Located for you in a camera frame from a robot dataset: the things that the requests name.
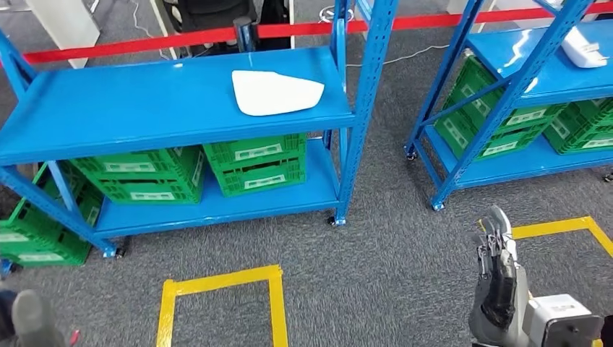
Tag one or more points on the white flat panel part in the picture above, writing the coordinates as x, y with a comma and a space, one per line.
273, 93

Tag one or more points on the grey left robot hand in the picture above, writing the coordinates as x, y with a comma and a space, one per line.
33, 321

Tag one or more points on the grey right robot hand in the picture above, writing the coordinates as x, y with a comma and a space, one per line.
500, 297

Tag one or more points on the black stanchion post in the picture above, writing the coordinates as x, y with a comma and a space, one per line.
245, 33

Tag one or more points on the black mesh office chair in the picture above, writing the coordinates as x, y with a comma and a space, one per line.
210, 19

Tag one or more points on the blue metal shelf rack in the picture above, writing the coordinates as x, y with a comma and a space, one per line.
143, 100
550, 81

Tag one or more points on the green plastic crate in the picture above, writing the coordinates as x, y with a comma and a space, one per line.
584, 134
129, 165
151, 194
258, 151
498, 148
43, 215
43, 256
522, 115
263, 182

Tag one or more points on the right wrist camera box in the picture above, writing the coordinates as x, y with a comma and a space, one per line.
560, 321

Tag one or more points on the white moulded plastic part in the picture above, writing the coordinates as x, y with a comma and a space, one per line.
582, 48

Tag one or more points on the yellow floor tape square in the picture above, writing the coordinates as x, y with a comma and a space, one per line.
550, 227
220, 281

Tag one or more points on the red barrier belt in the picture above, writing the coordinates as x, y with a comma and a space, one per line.
143, 43

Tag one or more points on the black round stool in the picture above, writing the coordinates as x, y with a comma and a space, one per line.
335, 14

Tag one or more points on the black bag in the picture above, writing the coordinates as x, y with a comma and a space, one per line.
274, 24

